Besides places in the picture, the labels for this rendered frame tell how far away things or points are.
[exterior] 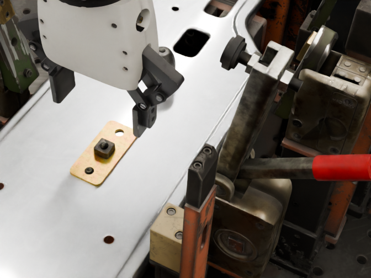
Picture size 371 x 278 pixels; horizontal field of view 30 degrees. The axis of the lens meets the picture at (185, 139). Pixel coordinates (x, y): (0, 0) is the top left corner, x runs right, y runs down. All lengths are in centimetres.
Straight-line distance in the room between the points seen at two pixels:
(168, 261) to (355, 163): 19
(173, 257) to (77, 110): 24
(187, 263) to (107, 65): 18
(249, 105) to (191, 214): 10
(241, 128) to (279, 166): 6
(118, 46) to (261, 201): 20
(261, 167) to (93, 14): 20
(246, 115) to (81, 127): 26
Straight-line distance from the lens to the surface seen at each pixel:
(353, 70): 76
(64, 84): 69
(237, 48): 54
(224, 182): 63
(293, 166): 60
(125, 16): 56
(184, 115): 78
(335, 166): 58
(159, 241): 62
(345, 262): 105
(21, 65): 82
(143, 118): 65
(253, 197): 65
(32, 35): 67
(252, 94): 54
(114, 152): 74
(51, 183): 72
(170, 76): 60
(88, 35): 59
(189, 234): 54
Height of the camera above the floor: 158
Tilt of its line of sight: 50 degrees down
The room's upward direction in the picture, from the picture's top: 4 degrees clockwise
